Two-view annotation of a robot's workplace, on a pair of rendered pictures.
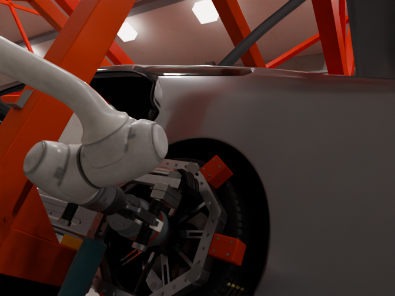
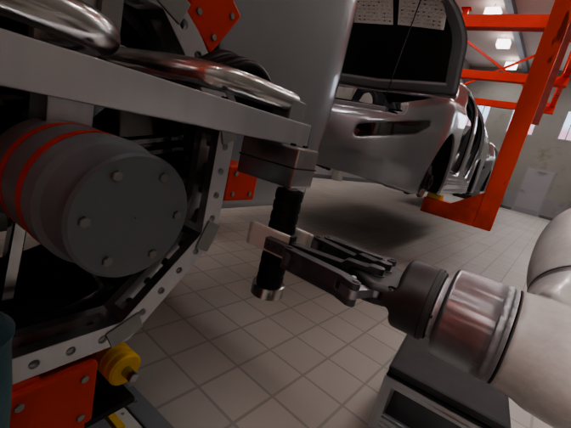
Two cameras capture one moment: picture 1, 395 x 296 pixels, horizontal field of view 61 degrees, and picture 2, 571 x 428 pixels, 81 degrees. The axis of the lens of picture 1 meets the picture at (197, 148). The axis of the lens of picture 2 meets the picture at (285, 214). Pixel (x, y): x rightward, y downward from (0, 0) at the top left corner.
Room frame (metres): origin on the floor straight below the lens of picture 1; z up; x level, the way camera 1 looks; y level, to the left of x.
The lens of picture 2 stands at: (1.02, 0.48, 0.96)
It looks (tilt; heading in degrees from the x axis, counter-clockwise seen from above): 13 degrees down; 266
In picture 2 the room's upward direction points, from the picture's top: 13 degrees clockwise
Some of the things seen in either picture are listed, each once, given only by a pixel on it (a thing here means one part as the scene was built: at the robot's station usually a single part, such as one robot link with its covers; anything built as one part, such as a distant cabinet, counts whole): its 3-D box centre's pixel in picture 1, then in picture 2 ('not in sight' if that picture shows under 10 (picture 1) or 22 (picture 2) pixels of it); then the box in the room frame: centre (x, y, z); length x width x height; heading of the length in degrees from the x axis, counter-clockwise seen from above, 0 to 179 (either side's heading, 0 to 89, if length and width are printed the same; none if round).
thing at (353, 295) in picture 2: not in sight; (367, 290); (0.90, 0.17, 0.83); 0.05 x 0.05 x 0.02; 65
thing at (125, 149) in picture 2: (140, 221); (84, 189); (1.22, 0.10, 0.85); 0.21 x 0.14 x 0.14; 144
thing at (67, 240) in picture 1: (81, 246); not in sight; (1.74, 0.35, 0.70); 0.14 x 0.14 x 0.05; 54
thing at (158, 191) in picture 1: (166, 195); (277, 160); (1.02, 0.04, 0.93); 0.09 x 0.05 x 0.05; 144
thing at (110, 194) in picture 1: (96, 191); (467, 320); (0.81, 0.19, 0.83); 0.09 x 0.06 x 0.09; 54
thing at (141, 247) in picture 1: (149, 223); (279, 239); (0.99, 0.05, 0.83); 0.04 x 0.04 x 0.16
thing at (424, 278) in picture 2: (115, 202); (393, 288); (0.86, 0.15, 0.83); 0.09 x 0.08 x 0.07; 144
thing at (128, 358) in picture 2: not in sight; (91, 335); (1.29, -0.10, 0.51); 0.29 x 0.06 x 0.06; 144
